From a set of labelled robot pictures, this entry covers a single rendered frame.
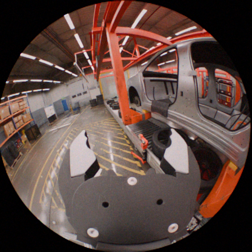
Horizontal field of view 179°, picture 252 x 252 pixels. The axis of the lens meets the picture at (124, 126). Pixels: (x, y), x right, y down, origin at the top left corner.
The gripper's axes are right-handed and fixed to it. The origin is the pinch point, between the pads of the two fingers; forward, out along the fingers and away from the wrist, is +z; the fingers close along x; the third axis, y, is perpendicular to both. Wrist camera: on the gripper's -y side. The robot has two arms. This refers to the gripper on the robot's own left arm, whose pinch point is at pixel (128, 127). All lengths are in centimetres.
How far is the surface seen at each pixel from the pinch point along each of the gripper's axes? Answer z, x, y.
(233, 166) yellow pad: -15, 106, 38
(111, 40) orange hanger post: 142, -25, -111
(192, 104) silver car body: 58, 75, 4
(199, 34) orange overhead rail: 148, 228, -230
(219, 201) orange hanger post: -27, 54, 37
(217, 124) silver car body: 28, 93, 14
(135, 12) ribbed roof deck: 461, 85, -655
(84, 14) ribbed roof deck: 384, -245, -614
